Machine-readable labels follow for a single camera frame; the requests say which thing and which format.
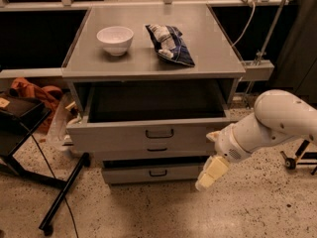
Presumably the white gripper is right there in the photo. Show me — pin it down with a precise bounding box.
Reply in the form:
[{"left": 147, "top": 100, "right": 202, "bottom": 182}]
[{"left": 195, "top": 124, "right": 251, "bottom": 191}]

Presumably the grey top drawer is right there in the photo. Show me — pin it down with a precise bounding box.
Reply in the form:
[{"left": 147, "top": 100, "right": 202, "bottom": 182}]
[{"left": 67, "top": 79, "right": 228, "bottom": 153}]

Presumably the grey drawer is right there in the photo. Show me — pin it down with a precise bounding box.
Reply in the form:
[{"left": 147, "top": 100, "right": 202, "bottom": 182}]
[
  {"left": 94, "top": 144, "right": 215, "bottom": 161},
  {"left": 67, "top": 79, "right": 228, "bottom": 153},
  {"left": 102, "top": 156, "right": 208, "bottom": 184}
]

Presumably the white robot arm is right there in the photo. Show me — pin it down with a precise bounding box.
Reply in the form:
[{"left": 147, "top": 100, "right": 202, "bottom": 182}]
[{"left": 195, "top": 90, "right": 317, "bottom": 191}]

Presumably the grey drawer cabinet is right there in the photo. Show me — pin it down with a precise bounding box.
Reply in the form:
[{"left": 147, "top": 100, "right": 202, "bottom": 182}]
[{"left": 60, "top": 3, "right": 247, "bottom": 186}]

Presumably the grey bottom drawer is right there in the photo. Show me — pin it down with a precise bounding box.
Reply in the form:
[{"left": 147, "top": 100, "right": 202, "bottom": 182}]
[{"left": 102, "top": 156, "right": 208, "bottom": 184}]

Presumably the grey middle drawer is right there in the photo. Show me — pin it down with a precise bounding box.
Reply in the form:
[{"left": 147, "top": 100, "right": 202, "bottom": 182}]
[{"left": 94, "top": 144, "right": 215, "bottom": 161}]

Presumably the black wheeled tripod base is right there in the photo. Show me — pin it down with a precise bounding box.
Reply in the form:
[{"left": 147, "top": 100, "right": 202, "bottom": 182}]
[{"left": 280, "top": 140, "right": 317, "bottom": 176}]

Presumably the blue chip bag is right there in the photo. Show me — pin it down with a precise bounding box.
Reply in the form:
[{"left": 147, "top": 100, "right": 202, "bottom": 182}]
[{"left": 146, "top": 24, "right": 195, "bottom": 67}]

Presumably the white ceramic bowl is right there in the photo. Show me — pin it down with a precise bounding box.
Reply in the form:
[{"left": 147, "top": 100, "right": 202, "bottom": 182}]
[{"left": 96, "top": 26, "right": 134, "bottom": 57}]

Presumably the clear plastic bin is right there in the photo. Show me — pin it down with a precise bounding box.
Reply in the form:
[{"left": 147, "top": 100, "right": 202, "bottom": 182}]
[{"left": 47, "top": 92, "right": 81, "bottom": 153}]

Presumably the metal support pole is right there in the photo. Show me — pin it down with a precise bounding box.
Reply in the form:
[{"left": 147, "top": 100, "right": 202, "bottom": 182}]
[{"left": 243, "top": 0, "right": 286, "bottom": 108}]

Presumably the orange cloth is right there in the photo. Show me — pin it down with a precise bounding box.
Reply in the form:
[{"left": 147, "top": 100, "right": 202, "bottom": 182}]
[{"left": 11, "top": 77, "right": 63, "bottom": 133}]

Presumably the black side stand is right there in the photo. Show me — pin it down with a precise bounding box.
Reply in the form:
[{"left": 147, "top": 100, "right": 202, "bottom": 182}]
[{"left": 0, "top": 106, "right": 90, "bottom": 236}]

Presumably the white power cable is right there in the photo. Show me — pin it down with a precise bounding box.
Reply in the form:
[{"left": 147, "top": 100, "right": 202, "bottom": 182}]
[{"left": 231, "top": 2, "right": 258, "bottom": 48}]

